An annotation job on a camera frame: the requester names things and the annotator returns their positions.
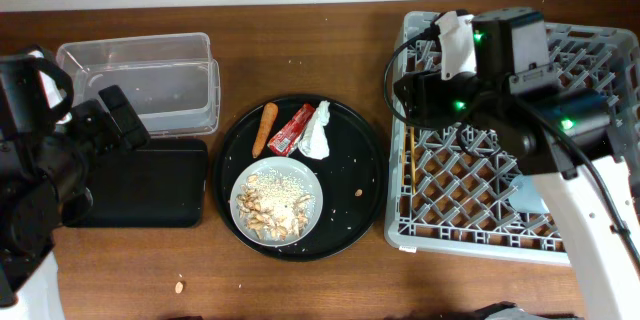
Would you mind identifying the wooden chopstick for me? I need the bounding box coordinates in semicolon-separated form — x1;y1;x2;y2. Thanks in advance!
409;126;416;195
399;129;406;187

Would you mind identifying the white tissue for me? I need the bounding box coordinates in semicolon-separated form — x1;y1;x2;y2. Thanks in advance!
298;100;330;160

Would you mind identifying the light blue cup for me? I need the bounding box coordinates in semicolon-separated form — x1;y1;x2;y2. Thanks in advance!
509;175;549;214

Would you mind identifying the red snack wrapper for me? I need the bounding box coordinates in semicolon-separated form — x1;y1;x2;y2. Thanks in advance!
268;103;315;156

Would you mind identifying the orange carrot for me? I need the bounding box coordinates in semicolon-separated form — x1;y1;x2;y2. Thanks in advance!
251;102;279;158

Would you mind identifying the grey plate with food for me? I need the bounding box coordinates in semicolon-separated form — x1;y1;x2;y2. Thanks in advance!
229;157;324;248

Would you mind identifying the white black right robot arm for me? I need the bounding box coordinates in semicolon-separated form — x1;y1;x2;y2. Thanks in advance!
383;7;639;319

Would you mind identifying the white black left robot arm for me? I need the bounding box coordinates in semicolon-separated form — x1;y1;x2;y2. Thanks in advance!
1;46;150;319

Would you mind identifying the grey dishwasher rack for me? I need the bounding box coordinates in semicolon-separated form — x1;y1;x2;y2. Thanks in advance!
384;22;639;266

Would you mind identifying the round black tray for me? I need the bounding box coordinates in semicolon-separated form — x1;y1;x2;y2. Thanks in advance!
213;95;388;262

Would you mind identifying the clear plastic bin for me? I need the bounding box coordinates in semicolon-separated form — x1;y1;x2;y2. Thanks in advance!
56;32;221;138

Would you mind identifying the black rectangular bin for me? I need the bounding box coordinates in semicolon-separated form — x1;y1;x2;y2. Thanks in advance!
62;139;208;228

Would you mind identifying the peanut on table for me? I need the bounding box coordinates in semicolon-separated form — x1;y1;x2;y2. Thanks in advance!
175;282;184;294

